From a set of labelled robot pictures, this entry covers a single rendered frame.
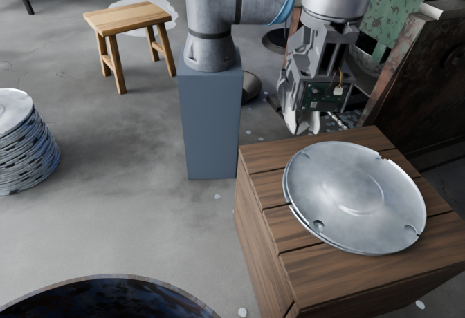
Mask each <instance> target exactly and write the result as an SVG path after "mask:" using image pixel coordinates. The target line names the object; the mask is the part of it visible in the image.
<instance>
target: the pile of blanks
mask: <svg viewBox="0 0 465 318"><path fill-rule="evenodd" d="M59 155H61V152H60V148H59V147H58V145H57V143H56V141H55V139H54V137H53V135H52V133H51V131H50V130H49V128H48V126H47V124H46V123H45V121H44V120H43V118H42V116H41V115H40V113H39V111H38V110H37V107H36V106H35V105H34V103H33V109H32V111H31V112H30V115H29V116H28V117H27V118H26V119H25V120H24V121H23V122H22V123H21V124H20V125H19V126H17V127H15V128H14V129H13V130H11V131H9V132H7V133H5V134H3V135H1V134H0V196H6V195H11V194H13V192H15V193H19V192H21V191H25V190H27V189H30V188H31V187H34V186H35V185H37V184H39V183H40V182H41V181H43V180H44V179H46V178H47V177H48V176H49V175H50V174H51V173H52V172H53V171H54V170H55V168H56V167H57V165H58V163H59V161H60V157H61V156H59Z"/></svg>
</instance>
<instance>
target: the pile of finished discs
mask: <svg viewBox="0 0 465 318"><path fill-rule="evenodd" d="M301 151H303V149H302V150H300V151H299V152H297V153H296V154H300V155H301V158H302V159H303V160H309V159H310V157H309V156H308V155H307V154H302V153H301ZM296 154H295V155H296ZM295 155H294V156H295ZM294 156H293V157H292V158H291V159H290V161H289V162H288V163H287V165H286V168H285V170H284V175H283V180H282V185H283V191H284V196H285V198H286V201H287V202H291V201H290V198H289V194H288V191H287V188H286V173H287V170H288V167H289V164H290V162H291V161H292V159H293V158H294ZM375 161H376V163H378V164H380V165H383V164H384V161H383V159H381V158H380V159H379V158H376V159H375ZM289 207H290V209H291V211H292V212H293V214H294V215H295V217H296V218H297V219H298V220H299V221H300V223H301V224H302V225H303V226H304V227H305V228H306V229H307V230H309V231H310V232H311V233H312V234H313V235H314V236H316V237H317V238H319V239H320V240H321V241H324V242H325V243H327V244H329V245H331V246H333V247H335V248H338V249H339V250H343V251H346V252H349V253H352V254H359V255H364V256H380V255H385V254H364V253H360V252H355V251H352V250H348V249H346V248H343V247H341V246H339V245H336V244H335V243H332V242H331V241H329V240H327V239H326V238H324V237H323V236H321V235H319V233H317V232H316V230H317V229H319V230H323V229H324V227H325V225H324V223H323V222H322V221H320V220H315V221H314V222H313V225H315V226H314V227H313V228H311V227H310V226H309V225H308V224H307V223H306V222H305V221H304V220H303V219H302V218H301V216H300V215H299V213H297V211H296V210H295V207H294V206H292V205H289ZM404 228H405V231H406V232H407V233H409V234H411V235H414V234H415V235H417V233H416V230H415V228H413V227H412V226H411V225H405V226H404Z"/></svg>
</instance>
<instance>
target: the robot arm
mask: <svg viewBox="0 0 465 318"><path fill-rule="evenodd" d="M294 2H295V0H186V8H187V18H188V37H187V40H186V43H185V48H184V51H183V56H184V62H185V64H186V65H187V66H188V67H190V68H191V69H194V70H196V71H200V72H204V73H217V72H222V71H226V70H228V69H229V68H232V67H233V66H234V65H235V63H236V58H237V52H236V49H235V45H234V42H233V38H232V35H231V28H232V24H244V25H266V26H269V25H271V24H282V23H284V22H285V21H286V20H287V19H288V17H289V15H290V14H291V11H292V9H293V5H294ZM369 4H370V0H302V5H303V7H302V13H301V17H300V21H301V22H302V23H303V24H304V25H303V26H302V27H301V28H300V29H299V30H298V31H297V32H296V33H294V34H293V35H292V36H291V37H290V38H289V40H288V50H287V51H288V53H291V54H290V55H289V56H287V57H286V58H287V64H286V68H281V69H280V77H279V79H278V81H277V95H278V98H279V101H280V104H281V107H282V112H283V115H284V119H285V121H286V125H287V127H288V129H289V131H290V132H291V133H292V134H293V135H299V134H300V133H302V132H303V131H304V130H305V129H307V128H308V127H310V129H311V130H312V131H313V133H314V134H318V132H319V130H320V112H339V111H340V112H341V113H343V111H344V110H345V107H346V104H347V101H348V99H349V96H350V94H351V92H352V89H353V87H354V85H355V82H356V78H355V77H354V75H353V74H352V72H351V70H350V69H349V67H348V65H347V63H346V61H345V56H346V53H347V50H348V48H349V44H356V41H357V39H358V36H359V33H360V31H359V30H358V29H359V27H360V24H361V22H362V19H363V15H364V14H365V13H366V11H367V8H368V5H369ZM348 89H349V90H348ZM347 91H348V92H347ZM346 94H347V95H346ZM345 96H346V97H345ZM344 99H345V101H344ZM343 101H344V102H343ZM298 110H299V111H301V112H302V114H301V116H300V118H299V119H298V120H297V118H298ZM296 120H297V121H296Z"/></svg>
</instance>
